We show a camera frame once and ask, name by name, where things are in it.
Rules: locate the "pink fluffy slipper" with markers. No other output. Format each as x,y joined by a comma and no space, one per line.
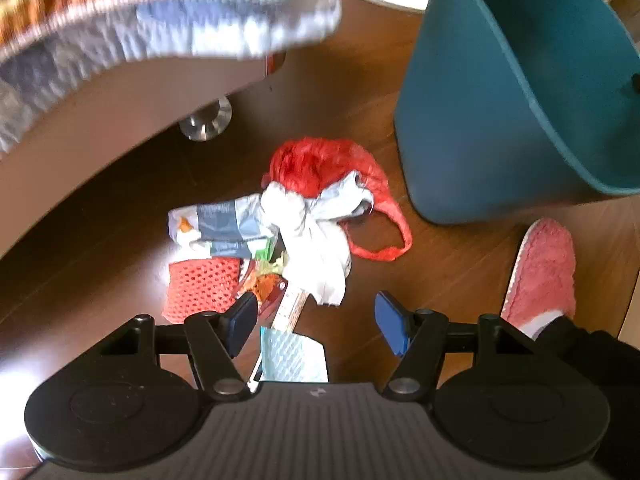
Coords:
542,270

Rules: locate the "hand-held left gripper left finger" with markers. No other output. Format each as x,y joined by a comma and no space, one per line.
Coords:
242,321

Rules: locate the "green wrapper scrap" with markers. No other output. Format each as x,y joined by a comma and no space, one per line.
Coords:
267,255

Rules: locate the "pale blue plastic bag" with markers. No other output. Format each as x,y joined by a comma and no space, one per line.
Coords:
345,195

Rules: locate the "round metal bed leg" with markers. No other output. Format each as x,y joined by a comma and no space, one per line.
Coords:
205,122

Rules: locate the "person's leg in black trousers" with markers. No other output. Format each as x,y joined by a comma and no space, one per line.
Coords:
600,360

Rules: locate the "long white biscuit wrapper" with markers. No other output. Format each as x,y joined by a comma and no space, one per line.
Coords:
292,310

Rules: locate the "white tissue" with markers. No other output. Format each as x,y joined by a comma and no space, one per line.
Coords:
310,245

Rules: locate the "red snack wrapper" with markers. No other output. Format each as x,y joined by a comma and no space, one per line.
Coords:
267,292

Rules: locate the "patchwork quilt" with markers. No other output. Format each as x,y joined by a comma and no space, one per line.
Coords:
100,35

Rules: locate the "red plastic bag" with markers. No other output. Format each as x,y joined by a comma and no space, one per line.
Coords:
310,165

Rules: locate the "beige bed frame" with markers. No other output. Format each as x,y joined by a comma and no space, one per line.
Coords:
100,125

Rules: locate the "white sock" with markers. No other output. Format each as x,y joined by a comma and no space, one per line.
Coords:
537,327

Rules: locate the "teal plastic bin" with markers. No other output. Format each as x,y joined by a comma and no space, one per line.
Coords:
475,135

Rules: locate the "light blue bubble mailer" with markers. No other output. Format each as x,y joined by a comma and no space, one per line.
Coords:
295,355

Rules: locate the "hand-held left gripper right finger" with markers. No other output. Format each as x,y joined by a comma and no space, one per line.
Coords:
390,322

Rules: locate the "grey white plastic wrapper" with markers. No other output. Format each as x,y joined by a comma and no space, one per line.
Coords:
220,220

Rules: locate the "orange foam net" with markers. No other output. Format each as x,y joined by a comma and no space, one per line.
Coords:
200,285

